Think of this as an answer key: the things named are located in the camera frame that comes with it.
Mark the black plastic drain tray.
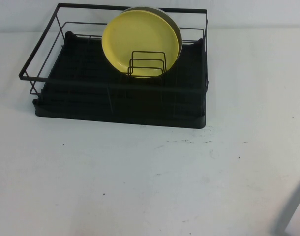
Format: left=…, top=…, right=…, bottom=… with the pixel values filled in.
left=32, top=30, right=209, bottom=129

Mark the black wire dish rack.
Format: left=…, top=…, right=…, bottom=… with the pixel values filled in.
left=17, top=2, right=210, bottom=120

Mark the grey round plate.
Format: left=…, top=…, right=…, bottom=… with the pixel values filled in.
left=122, top=6, right=183, bottom=59

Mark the yellow round plate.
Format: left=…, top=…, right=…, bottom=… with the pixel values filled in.
left=101, top=9, right=180, bottom=79

